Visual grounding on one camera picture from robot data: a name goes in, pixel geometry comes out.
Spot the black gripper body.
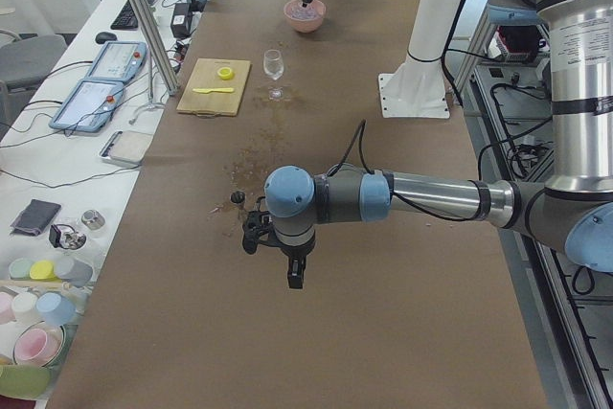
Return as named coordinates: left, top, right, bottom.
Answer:
left=275, top=231, right=315, bottom=258

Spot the steel jigger measuring cup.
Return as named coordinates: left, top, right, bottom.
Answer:
left=230, top=190, right=246, bottom=213

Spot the clear ice cubes pile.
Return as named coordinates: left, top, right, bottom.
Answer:
left=289, top=2, right=319, bottom=21

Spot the clear wine glass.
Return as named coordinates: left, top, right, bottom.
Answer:
left=263, top=49, right=284, bottom=100

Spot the pink bowl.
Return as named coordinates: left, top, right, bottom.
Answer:
left=284, top=0, right=327, bottom=34

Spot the yellow lemon slice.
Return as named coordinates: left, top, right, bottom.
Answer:
left=216, top=66, right=235, bottom=80

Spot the black power adapter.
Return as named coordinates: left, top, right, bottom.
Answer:
left=170, top=2, right=193, bottom=39

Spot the bamboo cutting board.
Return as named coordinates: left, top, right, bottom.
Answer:
left=176, top=58, right=251, bottom=117

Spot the yellow plastic knife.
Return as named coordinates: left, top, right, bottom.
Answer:
left=192, top=87, right=235, bottom=94

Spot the black keyboard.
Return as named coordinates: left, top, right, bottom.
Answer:
left=109, top=0, right=162, bottom=31

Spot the silver digital scale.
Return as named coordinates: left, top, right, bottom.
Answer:
left=99, top=130, right=153, bottom=167

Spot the upper teach pendant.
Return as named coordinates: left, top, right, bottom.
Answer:
left=86, top=40, right=148, bottom=83

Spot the teach pendant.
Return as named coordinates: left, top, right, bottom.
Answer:
left=49, top=79, right=125, bottom=134
left=86, top=40, right=148, bottom=83

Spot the black computer mouse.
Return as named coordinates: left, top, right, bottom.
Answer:
left=95, top=32, right=117, bottom=45

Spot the grey cup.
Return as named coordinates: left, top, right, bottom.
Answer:
left=54, top=256, right=94, bottom=287

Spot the glass oil dispenser bottle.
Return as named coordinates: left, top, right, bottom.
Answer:
left=57, top=209, right=105, bottom=250

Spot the black small device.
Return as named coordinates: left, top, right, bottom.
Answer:
left=49, top=224, right=72, bottom=248

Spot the light blue cup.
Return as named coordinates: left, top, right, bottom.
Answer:
left=35, top=292, right=77, bottom=327

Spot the lower teach pendant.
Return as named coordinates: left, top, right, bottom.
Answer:
left=49, top=79, right=125, bottom=134

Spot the yellow cup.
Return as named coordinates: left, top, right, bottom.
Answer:
left=29, top=260, right=57, bottom=282

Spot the grey folded cloth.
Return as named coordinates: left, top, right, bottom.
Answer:
left=11, top=199, right=61, bottom=236

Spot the wooden rack dowel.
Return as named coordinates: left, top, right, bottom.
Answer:
left=1, top=280, right=72, bottom=292

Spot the pink cup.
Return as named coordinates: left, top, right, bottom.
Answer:
left=13, top=327, right=63, bottom=366

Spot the grey office chair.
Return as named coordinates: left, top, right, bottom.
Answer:
left=1, top=29, right=67, bottom=117

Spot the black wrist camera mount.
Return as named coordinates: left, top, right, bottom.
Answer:
left=242, top=196, right=279, bottom=255

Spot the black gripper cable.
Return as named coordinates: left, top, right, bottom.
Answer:
left=325, top=119, right=480, bottom=222

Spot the white central robot pedestal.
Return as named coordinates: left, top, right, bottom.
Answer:
left=378, top=0, right=461, bottom=119

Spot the aluminium frame post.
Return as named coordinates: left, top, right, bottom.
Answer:
left=128, top=0, right=179, bottom=96

